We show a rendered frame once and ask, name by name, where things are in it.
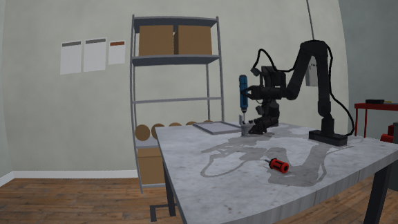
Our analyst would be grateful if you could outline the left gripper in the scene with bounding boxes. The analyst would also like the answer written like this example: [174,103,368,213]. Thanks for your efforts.
[240,68,271,100]

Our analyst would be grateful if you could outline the dark blue electric screwdriver barrel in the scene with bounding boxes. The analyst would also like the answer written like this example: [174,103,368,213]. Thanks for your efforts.
[239,75,248,113]

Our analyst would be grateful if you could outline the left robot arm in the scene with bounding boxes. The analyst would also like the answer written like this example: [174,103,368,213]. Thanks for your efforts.
[269,41,348,140]

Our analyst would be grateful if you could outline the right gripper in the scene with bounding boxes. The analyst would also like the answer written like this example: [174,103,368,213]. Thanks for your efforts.
[248,107,272,135]

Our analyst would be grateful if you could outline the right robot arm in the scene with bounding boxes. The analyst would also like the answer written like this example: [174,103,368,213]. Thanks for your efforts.
[255,66,280,126]

